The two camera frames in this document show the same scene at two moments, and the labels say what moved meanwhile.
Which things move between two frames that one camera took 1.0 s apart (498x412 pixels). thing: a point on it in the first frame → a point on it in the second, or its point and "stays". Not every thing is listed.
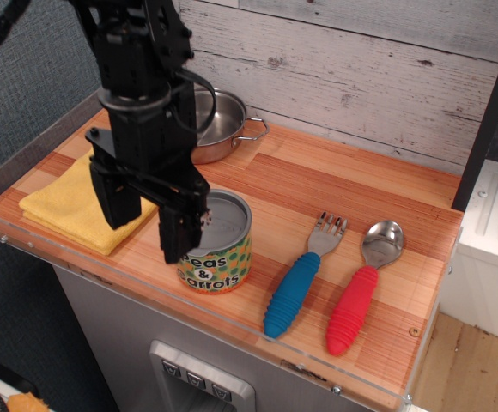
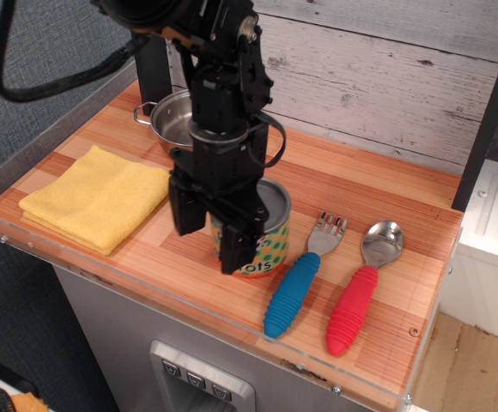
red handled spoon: (382, 241) stays
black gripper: (156, 117) → (226, 163)
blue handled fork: (295, 285) stays
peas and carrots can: (223, 263) → (272, 237)
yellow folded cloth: (69, 204) stays
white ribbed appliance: (484, 283) stays
